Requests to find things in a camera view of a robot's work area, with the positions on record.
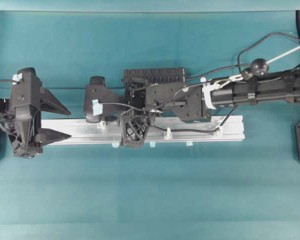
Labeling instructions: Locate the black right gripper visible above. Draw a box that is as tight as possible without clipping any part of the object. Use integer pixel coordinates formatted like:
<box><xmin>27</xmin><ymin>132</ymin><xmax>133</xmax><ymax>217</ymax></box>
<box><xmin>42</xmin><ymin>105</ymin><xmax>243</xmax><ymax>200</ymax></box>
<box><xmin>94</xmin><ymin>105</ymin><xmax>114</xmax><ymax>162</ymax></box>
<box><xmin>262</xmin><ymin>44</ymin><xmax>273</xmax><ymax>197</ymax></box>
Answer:
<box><xmin>118</xmin><ymin>84</ymin><xmax>163</xmax><ymax>148</ymax></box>

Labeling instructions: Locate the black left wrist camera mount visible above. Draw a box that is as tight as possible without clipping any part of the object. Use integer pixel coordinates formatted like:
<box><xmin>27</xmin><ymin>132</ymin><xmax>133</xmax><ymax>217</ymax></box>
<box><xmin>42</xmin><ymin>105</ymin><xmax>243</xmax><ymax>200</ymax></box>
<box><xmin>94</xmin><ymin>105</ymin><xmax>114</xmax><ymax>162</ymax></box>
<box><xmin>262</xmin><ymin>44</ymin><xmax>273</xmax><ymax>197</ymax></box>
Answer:
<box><xmin>8</xmin><ymin>67</ymin><xmax>42</xmax><ymax>110</ymax></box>

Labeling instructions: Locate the white ring clip left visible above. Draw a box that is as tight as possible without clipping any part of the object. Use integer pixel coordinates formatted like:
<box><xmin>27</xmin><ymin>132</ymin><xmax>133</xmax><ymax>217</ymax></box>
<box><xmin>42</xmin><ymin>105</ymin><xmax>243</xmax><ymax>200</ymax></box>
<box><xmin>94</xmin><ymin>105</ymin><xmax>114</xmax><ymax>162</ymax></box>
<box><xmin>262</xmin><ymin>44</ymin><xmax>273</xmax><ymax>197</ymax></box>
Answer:
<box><xmin>96</xmin><ymin>120</ymin><xmax>107</xmax><ymax>129</ymax></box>

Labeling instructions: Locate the white ring clip right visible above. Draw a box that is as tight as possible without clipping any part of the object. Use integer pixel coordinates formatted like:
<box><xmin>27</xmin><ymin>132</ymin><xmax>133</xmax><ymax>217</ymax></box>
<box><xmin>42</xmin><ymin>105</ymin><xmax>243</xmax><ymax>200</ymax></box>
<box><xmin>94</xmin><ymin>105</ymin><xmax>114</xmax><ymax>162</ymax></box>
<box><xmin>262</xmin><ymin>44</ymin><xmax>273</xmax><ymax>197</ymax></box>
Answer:
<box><xmin>213</xmin><ymin>125</ymin><xmax>224</xmax><ymax>138</ymax></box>

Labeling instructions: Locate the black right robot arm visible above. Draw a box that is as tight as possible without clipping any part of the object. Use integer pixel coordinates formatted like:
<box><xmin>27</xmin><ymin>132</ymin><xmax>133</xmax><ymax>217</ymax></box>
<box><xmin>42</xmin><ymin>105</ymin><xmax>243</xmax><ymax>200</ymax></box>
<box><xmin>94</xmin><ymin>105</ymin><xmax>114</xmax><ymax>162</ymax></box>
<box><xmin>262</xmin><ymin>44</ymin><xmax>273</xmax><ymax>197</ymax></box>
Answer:
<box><xmin>119</xmin><ymin>58</ymin><xmax>300</xmax><ymax>148</ymax></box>

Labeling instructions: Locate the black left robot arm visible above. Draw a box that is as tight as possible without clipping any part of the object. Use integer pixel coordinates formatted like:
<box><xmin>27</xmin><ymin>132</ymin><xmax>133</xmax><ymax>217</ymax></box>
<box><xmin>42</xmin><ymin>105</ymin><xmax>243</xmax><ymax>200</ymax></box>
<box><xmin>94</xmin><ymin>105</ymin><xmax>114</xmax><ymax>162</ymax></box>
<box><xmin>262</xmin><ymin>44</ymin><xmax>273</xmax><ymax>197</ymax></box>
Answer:
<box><xmin>0</xmin><ymin>90</ymin><xmax>71</xmax><ymax>159</ymax></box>

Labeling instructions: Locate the aluminium extrusion rail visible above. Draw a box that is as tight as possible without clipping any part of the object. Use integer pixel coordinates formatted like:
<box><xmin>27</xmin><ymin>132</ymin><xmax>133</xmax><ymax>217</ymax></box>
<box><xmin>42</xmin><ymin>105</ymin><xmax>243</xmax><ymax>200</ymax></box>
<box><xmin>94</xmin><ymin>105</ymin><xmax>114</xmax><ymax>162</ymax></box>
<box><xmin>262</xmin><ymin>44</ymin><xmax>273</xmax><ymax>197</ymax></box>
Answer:
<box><xmin>41</xmin><ymin>115</ymin><xmax>245</xmax><ymax>148</ymax></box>

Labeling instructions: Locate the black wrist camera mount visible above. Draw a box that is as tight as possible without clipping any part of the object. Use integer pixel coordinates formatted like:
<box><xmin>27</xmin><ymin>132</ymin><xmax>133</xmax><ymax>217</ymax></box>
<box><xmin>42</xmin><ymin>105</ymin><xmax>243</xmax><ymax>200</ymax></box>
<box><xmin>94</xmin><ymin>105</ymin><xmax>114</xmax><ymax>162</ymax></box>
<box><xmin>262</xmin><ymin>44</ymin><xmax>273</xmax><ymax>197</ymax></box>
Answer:
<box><xmin>83</xmin><ymin>76</ymin><xmax>129</xmax><ymax>123</ymax></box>
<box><xmin>8</xmin><ymin>67</ymin><xmax>42</xmax><ymax>110</ymax></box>

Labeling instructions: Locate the white ring clip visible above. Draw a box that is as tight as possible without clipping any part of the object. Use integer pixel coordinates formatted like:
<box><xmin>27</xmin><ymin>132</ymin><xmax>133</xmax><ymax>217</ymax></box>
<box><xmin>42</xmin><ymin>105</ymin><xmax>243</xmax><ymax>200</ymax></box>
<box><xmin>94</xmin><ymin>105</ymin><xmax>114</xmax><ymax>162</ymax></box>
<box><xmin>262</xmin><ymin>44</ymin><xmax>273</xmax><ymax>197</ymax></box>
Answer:
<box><xmin>213</xmin><ymin>125</ymin><xmax>224</xmax><ymax>138</ymax></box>
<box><xmin>96</xmin><ymin>120</ymin><xmax>107</xmax><ymax>129</ymax></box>
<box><xmin>163</xmin><ymin>127</ymin><xmax>173</xmax><ymax>140</ymax></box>

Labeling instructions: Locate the black camera cable right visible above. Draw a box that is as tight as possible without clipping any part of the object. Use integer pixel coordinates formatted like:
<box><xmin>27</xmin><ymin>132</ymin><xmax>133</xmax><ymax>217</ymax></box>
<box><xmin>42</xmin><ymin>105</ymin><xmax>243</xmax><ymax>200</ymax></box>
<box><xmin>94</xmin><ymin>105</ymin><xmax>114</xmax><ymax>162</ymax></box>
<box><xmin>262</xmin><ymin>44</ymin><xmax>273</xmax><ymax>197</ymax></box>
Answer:
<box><xmin>94</xmin><ymin>99</ymin><xmax>181</xmax><ymax>113</ymax></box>

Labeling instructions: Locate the white ring clip middle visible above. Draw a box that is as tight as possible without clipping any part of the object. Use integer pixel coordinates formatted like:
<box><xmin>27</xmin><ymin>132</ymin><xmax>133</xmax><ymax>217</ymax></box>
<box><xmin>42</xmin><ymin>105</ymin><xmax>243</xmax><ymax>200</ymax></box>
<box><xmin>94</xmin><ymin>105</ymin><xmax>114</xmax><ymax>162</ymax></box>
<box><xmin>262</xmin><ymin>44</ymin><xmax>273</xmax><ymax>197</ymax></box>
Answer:
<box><xmin>163</xmin><ymin>127</ymin><xmax>173</xmax><ymax>140</ymax></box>

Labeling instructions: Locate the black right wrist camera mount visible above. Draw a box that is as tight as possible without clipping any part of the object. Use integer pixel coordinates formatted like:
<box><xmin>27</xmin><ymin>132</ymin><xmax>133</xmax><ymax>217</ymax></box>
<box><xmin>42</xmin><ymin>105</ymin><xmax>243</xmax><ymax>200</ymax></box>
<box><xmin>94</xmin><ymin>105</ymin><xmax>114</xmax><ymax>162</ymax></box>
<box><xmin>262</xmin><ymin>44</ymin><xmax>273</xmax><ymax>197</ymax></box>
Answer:
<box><xmin>83</xmin><ymin>76</ymin><xmax>129</xmax><ymax>123</ymax></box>

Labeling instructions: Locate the black multi-port USB hub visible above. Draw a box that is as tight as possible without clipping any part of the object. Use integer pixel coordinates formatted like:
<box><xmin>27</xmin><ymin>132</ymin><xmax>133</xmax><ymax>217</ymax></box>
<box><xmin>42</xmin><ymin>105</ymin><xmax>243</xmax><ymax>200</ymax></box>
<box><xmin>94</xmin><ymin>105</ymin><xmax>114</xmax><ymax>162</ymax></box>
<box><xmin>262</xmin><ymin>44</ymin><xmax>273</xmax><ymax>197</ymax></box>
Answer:
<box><xmin>122</xmin><ymin>67</ymin><xmax>187</xmax><ymax>87</ymax></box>

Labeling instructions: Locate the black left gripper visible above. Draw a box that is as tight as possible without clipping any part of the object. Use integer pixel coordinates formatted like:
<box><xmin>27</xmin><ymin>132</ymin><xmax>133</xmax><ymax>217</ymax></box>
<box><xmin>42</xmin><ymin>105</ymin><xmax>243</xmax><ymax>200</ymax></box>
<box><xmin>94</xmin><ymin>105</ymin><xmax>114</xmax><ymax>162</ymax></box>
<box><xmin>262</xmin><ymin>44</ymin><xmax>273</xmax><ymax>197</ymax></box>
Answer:
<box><xmin>0</xmin><ymin>87</ymin><xmax>72</xmax><ymax>159</ymax></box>

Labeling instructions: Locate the blue tape piece middle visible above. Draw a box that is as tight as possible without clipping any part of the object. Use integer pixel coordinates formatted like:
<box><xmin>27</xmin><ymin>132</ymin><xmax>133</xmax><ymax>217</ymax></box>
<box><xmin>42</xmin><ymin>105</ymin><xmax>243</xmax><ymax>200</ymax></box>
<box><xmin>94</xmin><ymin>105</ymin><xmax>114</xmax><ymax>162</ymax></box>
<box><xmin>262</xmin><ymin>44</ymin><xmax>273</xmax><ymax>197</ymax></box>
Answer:
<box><xmin>149</xmin><ymin>142</ymin><xmax>156</xmax><ymax>148</ymax></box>

